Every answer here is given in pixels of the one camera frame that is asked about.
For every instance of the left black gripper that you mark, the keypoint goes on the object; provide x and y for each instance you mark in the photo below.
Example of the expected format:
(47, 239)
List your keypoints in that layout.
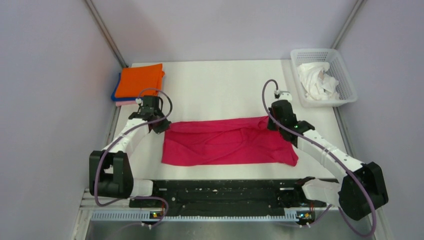
(164, 126)

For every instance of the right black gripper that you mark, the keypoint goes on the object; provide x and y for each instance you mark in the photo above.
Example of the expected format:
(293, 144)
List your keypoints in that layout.
(270, 126)

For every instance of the crimson red t-shirt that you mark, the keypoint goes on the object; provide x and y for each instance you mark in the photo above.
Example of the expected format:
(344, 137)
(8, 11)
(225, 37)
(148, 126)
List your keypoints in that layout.
(235, 141)

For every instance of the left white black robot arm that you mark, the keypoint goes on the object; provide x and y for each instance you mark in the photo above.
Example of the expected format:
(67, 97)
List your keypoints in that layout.
(110, 173)

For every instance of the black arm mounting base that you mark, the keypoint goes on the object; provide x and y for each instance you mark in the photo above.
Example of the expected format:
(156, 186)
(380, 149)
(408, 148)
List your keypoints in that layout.
(228, 198)

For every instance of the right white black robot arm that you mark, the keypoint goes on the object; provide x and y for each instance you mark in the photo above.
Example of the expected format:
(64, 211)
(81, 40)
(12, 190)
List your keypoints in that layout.
(360, 188)

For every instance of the crumpled white t-shirt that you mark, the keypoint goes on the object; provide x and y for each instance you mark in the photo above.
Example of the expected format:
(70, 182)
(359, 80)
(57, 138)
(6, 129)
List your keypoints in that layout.
(318, 85)

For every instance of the folded pink t-shirt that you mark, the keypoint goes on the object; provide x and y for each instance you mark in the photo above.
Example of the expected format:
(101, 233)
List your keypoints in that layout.
(125, 103)

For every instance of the white plastic laundry basket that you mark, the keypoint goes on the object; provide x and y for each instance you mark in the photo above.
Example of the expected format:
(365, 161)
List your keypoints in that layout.
(338, 70)

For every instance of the folded orange t-shirt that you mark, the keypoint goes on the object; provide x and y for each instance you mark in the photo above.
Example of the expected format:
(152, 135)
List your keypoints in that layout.
(144, 77)

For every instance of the folded blue t-shirt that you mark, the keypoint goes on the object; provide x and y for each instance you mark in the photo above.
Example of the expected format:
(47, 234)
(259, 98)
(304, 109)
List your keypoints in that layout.
(125, 92)

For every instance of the white slotted cable duct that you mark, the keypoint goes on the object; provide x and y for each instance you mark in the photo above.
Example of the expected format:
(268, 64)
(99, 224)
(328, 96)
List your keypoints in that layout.
(152, 216)

